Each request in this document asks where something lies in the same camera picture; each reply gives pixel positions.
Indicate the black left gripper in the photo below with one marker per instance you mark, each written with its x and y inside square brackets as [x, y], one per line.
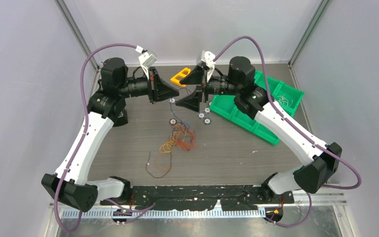
[159, 90]

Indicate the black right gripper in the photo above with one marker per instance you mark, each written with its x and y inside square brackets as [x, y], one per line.
[198, 76]

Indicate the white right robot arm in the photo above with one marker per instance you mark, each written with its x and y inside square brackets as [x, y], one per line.
[315, 155]

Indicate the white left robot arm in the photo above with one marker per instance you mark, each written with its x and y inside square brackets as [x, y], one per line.
[104, 110]

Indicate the yellow triangular plastic piece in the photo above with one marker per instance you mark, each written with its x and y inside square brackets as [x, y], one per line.
[176, 79]

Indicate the round token near bin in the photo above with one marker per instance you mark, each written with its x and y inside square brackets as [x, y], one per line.
[207, 110]

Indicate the round token middle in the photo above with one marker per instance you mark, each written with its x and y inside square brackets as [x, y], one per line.
[201, 115]

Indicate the brown round token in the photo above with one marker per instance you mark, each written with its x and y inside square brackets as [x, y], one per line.
[173, 121]

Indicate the round token lower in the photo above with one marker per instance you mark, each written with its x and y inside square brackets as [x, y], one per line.
[207, 121]

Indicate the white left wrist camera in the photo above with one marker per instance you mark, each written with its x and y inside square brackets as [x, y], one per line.
[146, 59]

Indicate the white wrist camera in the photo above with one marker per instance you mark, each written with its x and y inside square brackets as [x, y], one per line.
[146, 59]
[206, 62]

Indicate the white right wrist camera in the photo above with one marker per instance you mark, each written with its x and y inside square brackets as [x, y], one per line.
[206, 62]

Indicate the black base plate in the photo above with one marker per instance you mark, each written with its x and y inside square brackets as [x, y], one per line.
[200, 198]

